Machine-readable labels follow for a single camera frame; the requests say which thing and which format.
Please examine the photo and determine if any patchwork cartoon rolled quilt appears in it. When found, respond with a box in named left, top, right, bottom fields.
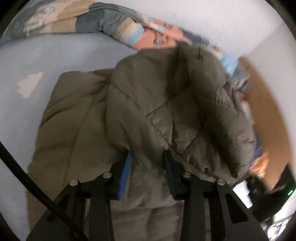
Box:
left=1, top=1, right=249, bottom=91

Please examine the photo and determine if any olive quilted hooded coat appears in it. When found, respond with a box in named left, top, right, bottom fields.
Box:
left=28, top=46, right=255, bottom=240

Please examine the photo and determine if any light blue cloud bedsheet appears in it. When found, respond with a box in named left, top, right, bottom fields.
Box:
left=0, top=32, right=139, bottom=241

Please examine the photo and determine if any orange yellow crumpled cloth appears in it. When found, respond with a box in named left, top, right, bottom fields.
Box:
left=250, top=152, right=269, bottom=179

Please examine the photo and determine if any wooden headboard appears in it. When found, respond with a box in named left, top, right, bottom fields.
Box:
left=239, top=57, right=292, bottom=189

